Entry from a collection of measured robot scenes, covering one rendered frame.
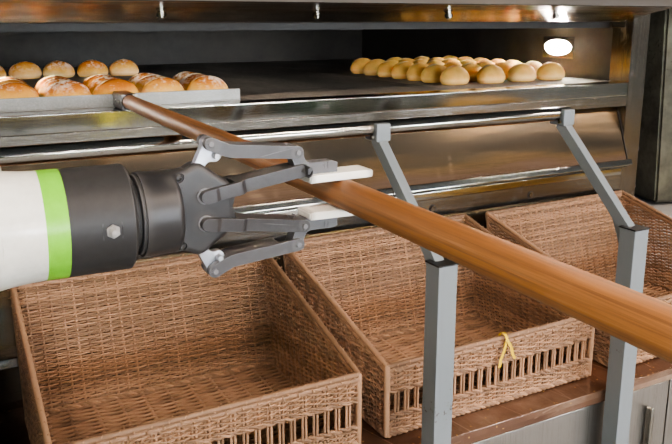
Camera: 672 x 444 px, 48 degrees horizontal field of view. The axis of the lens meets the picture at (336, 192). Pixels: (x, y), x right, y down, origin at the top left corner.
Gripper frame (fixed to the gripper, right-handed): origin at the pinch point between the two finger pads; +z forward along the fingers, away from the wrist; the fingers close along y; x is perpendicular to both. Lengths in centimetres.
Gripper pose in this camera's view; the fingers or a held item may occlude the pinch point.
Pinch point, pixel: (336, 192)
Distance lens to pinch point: 75.2
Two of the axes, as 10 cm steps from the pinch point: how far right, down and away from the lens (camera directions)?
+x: 4.7, 2.0, -8.6
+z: 8.8, -1.0, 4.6
